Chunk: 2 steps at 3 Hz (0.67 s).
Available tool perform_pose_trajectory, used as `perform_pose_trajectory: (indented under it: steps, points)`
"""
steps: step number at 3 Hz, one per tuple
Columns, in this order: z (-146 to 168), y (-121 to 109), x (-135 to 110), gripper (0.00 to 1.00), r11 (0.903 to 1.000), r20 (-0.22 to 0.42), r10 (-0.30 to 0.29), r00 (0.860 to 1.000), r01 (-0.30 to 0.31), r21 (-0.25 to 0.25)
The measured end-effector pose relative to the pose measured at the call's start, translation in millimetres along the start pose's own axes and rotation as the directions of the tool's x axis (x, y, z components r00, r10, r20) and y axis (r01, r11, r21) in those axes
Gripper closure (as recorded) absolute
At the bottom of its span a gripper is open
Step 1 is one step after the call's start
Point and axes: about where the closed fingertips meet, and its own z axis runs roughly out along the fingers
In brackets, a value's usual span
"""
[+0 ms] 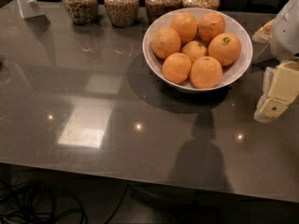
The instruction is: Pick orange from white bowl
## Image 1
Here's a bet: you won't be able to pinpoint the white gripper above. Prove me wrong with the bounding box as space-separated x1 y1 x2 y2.
251 0 299 122

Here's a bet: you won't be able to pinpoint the white ceramic bowl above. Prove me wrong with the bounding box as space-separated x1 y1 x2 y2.
143 7 253 93

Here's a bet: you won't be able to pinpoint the small centre orange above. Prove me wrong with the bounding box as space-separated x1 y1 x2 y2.
181 40 207 63

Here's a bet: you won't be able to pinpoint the orange right with stem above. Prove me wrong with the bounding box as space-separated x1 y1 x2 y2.
207 33 242 66

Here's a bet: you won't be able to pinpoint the glass jar dark seeds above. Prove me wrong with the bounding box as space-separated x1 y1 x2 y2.
145 0 181 23

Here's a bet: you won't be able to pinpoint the glass jar of grains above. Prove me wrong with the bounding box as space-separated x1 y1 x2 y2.
104 0 139 28

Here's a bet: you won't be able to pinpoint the glass jar of nuts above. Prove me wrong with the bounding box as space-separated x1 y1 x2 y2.
62 0 98 25

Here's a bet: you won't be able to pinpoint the white stand left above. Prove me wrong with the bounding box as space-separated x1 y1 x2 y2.
17 0 44 19

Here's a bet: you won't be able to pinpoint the black cables under table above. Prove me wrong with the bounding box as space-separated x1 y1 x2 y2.
0 177 130 224

